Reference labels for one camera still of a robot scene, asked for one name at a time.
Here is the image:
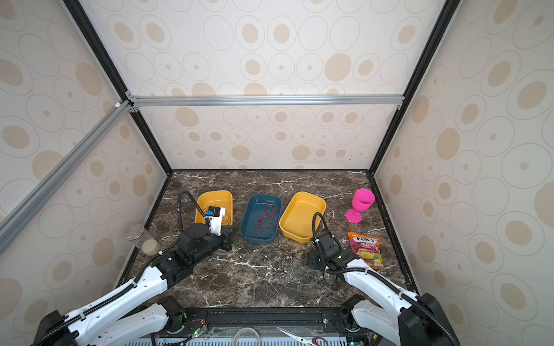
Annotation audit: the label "red cable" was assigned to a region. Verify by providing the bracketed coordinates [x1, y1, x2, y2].
[254, 202, 278, 234]

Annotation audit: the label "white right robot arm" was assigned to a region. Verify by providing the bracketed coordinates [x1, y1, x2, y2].
[310, 232, 460, 345]

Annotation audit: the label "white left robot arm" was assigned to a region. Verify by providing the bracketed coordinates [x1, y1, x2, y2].
[33, 223, 237, 345]

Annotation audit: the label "orange candy bag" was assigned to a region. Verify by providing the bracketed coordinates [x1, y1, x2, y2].
[348, 232, 383, 270]

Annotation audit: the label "right yellow plastic bin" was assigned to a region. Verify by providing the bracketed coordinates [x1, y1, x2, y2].
[279, 192, 327, 244]

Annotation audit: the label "yellow plastic bin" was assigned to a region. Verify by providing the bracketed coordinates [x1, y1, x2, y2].
[197, 190, 233, 226]
[279, 192, 327, 244]

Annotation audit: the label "clear jar with powder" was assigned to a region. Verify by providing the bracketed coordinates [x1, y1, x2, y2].
[124, 223, 160, 256]

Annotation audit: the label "left yellow plastic bin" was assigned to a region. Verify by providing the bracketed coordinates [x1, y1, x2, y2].
[197, 190, 233, 226]

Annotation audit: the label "pink plastic goblet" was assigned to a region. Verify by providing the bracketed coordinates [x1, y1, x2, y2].
[346, 188, 375, 223]

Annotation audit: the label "teal plastic bin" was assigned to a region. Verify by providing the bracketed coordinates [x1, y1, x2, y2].
[239, 194, 282, 245]

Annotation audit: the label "horizontal aluminium bar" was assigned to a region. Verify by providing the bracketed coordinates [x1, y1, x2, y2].
[131, 95, 404, 107]

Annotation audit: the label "diagonal aluminium bar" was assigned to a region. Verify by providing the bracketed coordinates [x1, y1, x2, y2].
[1, 100, 131, 252]

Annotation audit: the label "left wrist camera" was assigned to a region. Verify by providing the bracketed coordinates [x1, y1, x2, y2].
[204, 206, 226, 236]

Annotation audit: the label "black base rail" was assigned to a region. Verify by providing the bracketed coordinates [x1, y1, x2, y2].
[178, 307, 375, 339]

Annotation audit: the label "scissors with red handle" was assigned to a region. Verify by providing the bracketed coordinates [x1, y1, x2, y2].
[277, 327, 329, 346]

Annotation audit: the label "white looped cable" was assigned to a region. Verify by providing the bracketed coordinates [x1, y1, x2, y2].
[231, 326, 261, 346]

